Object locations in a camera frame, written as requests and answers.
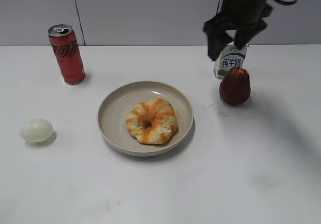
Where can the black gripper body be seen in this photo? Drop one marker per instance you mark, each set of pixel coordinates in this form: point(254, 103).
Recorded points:
point(237, 14)

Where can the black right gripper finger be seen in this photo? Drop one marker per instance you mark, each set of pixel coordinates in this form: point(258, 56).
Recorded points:
point(217, 38)

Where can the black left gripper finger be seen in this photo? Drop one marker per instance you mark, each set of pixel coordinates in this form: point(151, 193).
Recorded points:
point(246, 34)

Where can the ring-shaped orange striped croissant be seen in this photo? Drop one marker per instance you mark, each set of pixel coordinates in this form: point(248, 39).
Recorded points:
point(152, 122)

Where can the beige round plate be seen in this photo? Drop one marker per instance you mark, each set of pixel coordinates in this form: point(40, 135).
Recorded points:
point(116, 107)

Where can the small milk carton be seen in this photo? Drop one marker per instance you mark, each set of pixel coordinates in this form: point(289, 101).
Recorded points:
point(229, 57)

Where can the dark red pear-shaped fruit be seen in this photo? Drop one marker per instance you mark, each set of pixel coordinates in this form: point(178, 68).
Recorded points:
point(235, 88)

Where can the red cola can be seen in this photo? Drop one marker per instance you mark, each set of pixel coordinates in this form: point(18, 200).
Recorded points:
point(65, 47)

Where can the pale white egg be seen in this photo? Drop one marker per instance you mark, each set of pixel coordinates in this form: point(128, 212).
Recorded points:
point(37, 130)

